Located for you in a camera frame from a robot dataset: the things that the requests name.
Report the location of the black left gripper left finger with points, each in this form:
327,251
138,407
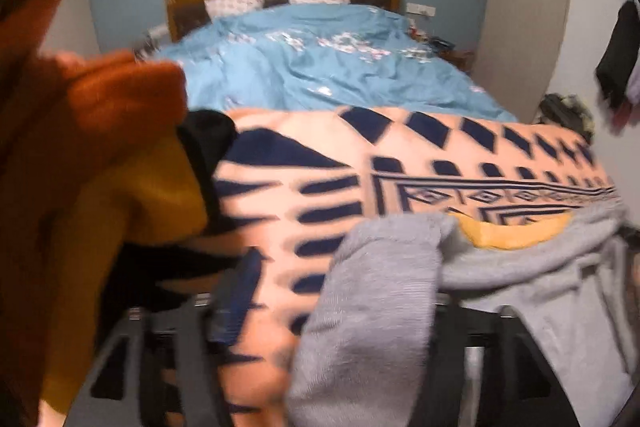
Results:
149,358

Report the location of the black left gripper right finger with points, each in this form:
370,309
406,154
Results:
516,384

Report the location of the grey purple yellow knit cardigan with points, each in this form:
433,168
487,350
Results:
363,351

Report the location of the mustard yellow folded garment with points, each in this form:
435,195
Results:
151,198

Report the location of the orange navy patterned blanket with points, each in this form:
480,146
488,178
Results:
293,184

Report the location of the lilac hanging jacket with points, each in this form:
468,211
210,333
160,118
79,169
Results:
628,112

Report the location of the orange folded garment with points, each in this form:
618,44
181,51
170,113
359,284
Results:
64,120

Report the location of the wooden nightstand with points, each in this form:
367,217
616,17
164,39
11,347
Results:
462,59

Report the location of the black hanging coat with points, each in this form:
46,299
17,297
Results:
620,56

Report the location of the blue floral duvet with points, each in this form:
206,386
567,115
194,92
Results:
321,56

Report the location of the clothes pile by wall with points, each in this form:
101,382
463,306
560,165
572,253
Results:
566,112

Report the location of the white wall socket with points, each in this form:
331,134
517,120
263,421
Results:
420,9

